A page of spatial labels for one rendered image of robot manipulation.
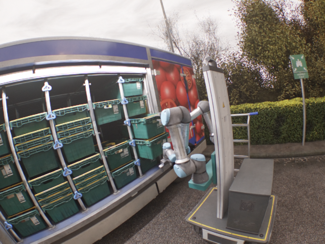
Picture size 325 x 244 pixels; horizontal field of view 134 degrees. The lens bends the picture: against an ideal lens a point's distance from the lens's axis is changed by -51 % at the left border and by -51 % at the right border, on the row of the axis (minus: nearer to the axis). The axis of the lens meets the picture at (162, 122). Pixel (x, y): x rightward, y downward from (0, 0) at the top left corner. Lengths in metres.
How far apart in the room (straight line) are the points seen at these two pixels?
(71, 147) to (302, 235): 2.68
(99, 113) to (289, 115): 3.94
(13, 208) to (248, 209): 2.05
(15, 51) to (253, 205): 2.29
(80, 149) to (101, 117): 0.43
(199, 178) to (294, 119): 3.20
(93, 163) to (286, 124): 3.94
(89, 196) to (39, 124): 0.90
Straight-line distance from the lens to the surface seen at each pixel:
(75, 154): 1.50
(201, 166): 1.12
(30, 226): 1.74
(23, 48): 1.48
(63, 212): 1.67
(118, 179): 1.78
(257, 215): 1.29
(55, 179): 1.51
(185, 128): 1.13
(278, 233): 1.96
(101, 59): 1.59
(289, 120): 3.91
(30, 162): 1.46
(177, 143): 1.01
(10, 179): 1.54
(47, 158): 1.46
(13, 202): 1.62
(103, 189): 1.71
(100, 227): 1.70
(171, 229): 1.98
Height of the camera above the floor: 1.56
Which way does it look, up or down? 8 degrees down
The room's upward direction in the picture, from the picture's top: 11 degrees counter-clockwise
